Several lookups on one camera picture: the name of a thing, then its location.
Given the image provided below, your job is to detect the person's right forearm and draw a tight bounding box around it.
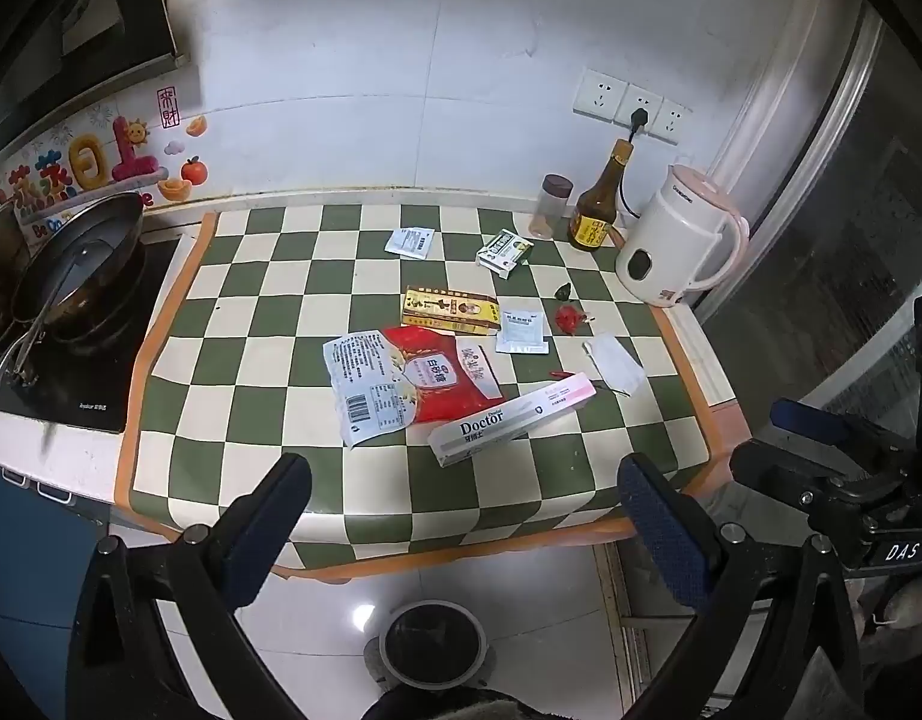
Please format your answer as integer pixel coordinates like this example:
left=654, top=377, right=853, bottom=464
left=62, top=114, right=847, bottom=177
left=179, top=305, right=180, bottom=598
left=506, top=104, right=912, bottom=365
left=851, top=570, right=922, bottom=691

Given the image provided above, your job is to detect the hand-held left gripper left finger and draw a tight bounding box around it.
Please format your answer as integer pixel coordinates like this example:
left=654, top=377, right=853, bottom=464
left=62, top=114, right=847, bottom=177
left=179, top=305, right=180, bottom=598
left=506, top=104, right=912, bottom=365
left=71, top=452, right=313, bottom=720

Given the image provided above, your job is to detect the blue cabinet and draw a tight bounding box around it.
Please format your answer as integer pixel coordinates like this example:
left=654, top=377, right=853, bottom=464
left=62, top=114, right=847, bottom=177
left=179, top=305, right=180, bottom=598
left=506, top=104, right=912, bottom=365
left=0, top=457, right=109, bottom=691

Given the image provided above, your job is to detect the round trash bin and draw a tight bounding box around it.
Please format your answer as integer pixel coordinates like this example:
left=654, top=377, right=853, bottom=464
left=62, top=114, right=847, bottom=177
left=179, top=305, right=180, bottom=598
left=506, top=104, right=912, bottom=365
left=365, top=600, right=496, bottom=691

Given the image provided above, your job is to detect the green white checkered mat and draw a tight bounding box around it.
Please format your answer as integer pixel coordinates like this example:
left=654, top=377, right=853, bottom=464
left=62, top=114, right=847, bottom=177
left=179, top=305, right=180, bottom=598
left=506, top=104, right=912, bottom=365
left=114, top=202, right=736, bottom=582

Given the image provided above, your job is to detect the yellow box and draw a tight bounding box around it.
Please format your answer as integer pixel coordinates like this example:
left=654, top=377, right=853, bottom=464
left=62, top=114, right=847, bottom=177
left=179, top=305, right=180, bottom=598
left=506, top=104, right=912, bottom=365
left=401, top=285, right=502, bottom=335

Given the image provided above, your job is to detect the colourful wall sticker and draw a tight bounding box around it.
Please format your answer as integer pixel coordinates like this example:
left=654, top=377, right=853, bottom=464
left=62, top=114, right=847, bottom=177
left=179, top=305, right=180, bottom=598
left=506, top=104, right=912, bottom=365
left=0, top=86, right=211, bottom=241

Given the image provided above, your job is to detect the brown sauce bottle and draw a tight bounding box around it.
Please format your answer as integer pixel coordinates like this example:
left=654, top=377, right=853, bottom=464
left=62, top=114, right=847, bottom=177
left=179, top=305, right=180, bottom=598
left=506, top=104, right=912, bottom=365
left=567, top=139, right=633, bottom=252

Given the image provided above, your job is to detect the steel wok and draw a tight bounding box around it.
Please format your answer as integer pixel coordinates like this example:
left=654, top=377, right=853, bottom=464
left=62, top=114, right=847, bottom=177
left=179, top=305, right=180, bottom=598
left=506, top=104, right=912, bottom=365
left=0, top=191, right=147, bottom=428

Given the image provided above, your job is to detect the white sachet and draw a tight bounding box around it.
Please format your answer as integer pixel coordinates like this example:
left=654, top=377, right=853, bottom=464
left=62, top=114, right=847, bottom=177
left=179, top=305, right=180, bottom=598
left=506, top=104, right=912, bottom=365
left=495, top=307, right=550, bottom=355
left=384, top=228, right=436, bottom=260

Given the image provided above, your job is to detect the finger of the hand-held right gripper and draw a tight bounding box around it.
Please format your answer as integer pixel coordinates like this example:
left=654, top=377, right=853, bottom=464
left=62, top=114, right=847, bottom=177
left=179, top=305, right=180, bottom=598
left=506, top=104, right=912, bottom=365
left=731, top=439, right=876, bottom=533
left=772, top=399, right=912, bottom=467

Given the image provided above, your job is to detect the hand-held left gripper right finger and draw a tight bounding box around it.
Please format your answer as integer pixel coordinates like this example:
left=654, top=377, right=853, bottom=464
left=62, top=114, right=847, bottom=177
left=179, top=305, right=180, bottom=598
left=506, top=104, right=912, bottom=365
left=617, top=454, right=860, bottom=720

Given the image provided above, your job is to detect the white toothpaste box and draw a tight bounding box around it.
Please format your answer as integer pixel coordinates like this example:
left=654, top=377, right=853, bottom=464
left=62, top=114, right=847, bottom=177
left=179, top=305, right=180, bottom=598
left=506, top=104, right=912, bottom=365
left=428, top=372, right=597, bottom=468

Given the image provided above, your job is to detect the black power cable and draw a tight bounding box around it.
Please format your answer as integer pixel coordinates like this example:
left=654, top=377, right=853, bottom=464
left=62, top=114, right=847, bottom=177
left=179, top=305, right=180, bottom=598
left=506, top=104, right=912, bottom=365
left=617, top=136, right=643, bottom=220

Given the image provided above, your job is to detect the white paper wrapper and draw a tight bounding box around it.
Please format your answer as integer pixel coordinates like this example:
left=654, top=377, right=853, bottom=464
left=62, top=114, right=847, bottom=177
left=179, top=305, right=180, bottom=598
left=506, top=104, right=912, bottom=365
left=582, top=335, right=648, bottom=397

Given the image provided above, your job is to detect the red white plastic bag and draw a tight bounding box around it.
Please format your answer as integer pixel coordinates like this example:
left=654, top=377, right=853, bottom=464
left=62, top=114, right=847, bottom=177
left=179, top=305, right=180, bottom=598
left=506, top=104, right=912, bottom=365
left=323, top=326, right=507, bottom=451

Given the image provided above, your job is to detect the white wall socket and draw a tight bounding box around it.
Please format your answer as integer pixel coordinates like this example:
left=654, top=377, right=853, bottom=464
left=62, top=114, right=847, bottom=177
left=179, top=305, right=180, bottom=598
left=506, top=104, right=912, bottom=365
left=573, top=69, right=628, bottom=121
left=652, top=99, right=693, bottom=145
left=615, top=85, right=663, bottom=134

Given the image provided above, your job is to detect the white pink electric kettle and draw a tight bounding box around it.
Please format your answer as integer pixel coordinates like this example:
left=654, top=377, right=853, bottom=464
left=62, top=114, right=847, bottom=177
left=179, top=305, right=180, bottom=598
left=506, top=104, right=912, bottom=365
left=615, top=163, right=751, bottom=308

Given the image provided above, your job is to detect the glass sliding door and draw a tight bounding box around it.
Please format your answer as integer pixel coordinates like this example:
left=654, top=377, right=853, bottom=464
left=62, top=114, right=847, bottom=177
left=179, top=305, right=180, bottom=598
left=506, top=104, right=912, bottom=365
left=693, top=0, right=922, bottom=421

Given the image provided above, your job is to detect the brown lidded spice jar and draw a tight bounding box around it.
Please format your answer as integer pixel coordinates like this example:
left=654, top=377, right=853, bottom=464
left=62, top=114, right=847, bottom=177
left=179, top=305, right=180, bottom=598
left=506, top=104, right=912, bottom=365
left=532, top=174, right=574, bottom=239

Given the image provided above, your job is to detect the green white medicine box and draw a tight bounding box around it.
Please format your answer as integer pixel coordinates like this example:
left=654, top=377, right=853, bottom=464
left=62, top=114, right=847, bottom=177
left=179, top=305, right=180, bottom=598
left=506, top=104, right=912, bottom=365
left=476, top=231, right=535, bottom=277

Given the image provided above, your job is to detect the black range hood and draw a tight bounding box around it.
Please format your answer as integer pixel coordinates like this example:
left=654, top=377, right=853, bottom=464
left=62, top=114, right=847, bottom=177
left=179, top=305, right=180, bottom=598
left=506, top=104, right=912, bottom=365
left=0, top=0, right=188, bottom=166

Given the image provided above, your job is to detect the black induction cooktop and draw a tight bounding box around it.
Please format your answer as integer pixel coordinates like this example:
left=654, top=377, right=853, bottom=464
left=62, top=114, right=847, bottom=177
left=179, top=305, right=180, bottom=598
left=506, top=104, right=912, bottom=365
left=0, top=236, right=181, bottom=436

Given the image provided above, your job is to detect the black fuzzy clothing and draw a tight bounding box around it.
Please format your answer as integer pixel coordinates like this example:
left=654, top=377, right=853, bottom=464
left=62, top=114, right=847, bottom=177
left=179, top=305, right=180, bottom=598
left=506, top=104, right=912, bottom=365
left=360, top=682, right=559, bottom=720

